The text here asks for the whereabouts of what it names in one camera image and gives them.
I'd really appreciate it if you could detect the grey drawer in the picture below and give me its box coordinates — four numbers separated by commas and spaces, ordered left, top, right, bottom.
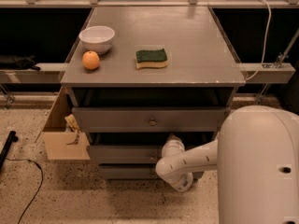
72, 107, 230, 133
87, 145, 161, 164
99, 164, 161, 180

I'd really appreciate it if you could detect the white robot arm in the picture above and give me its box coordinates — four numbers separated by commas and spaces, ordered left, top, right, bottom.
156, 105, 299, 224

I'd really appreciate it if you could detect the grey top drawer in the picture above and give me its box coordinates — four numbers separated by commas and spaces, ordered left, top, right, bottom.
72, 107, 230, 133

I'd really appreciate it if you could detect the grey bottom drawer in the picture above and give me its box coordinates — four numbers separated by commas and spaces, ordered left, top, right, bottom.
99, 164, 161, 180

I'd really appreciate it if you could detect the grey drawer cabinet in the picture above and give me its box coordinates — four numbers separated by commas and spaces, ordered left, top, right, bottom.
60, 5, 247, 181

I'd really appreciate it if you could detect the green yellow sponge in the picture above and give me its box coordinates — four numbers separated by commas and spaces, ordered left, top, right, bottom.
135, 49, 168, 70

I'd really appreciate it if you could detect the crumpled yellow paper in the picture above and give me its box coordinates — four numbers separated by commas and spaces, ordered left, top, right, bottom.
64, 114, 80, 145

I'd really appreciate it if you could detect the cardboard box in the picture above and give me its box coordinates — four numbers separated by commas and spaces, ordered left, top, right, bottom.
41, 88, 90, 161

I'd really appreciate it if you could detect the orange fruit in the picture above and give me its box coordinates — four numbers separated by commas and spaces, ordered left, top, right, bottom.
82, 51, 100, 70

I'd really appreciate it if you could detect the white bowl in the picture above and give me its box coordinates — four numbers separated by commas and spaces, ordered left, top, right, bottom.
78, 26, 115, 54

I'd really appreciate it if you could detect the black pole base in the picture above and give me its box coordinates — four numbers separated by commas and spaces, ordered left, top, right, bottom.
0, 131, 18, 170

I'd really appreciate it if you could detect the black cloth on shelf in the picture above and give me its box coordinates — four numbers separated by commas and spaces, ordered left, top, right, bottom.
0, 55, 40, 71

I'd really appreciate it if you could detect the white cable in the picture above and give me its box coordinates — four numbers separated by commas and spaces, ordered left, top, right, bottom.
244, 0, 273, 82

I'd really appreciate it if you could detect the black floor cable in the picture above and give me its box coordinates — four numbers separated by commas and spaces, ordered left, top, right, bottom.
5, 157, 45, 224

